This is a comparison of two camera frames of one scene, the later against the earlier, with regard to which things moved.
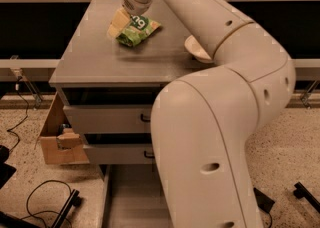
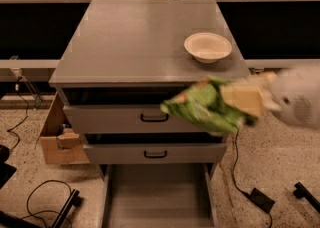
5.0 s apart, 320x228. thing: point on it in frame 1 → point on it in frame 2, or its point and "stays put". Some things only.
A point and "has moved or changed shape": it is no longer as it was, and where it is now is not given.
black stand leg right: x=301 y=192 stays put
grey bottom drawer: x=134 y=197 stays put
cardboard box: x=61 y=144 stays put
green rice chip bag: x=138 y=27 has moved or changed shape
